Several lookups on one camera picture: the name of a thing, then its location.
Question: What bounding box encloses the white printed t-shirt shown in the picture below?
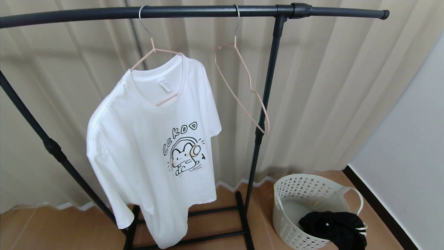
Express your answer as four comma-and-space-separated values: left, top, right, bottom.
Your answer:
86, 54, 222, 249

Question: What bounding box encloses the pink clothes hanger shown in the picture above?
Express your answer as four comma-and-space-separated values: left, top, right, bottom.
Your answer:
214, 4, 270, 135
129, 5, 183, 107

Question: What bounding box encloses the black clothes rack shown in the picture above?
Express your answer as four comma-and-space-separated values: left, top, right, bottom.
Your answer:
0, 3, 390, 250

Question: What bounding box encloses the white laundry basket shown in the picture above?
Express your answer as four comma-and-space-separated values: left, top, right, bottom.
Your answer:
272, 174, 365, 250

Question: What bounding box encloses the beige curtain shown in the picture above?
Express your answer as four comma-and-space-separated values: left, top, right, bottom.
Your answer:
0, 0, 444, 212

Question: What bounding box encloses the black garment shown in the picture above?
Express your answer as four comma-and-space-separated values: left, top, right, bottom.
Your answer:
298, 211, 368, 250

